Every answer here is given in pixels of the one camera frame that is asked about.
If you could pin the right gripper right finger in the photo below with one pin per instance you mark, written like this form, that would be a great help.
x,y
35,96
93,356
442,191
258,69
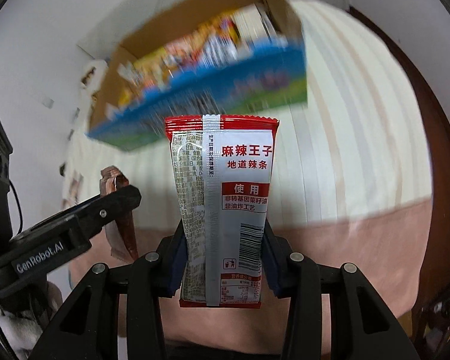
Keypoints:
x,y
362,325

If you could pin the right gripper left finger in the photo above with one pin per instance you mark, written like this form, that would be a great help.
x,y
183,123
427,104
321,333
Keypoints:
x,y
86,325

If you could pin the red white spicy strip packet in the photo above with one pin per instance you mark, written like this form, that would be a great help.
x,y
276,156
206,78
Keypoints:
x,y
222,166

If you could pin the bear print white pillow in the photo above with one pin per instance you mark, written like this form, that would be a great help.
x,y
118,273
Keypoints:
x,y
89,85

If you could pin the striped cat print bedsheet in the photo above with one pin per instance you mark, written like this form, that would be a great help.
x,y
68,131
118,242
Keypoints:
x,y
354,149

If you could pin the blue green milk carton box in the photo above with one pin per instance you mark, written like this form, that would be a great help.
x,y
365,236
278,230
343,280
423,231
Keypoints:
x,y
200,57

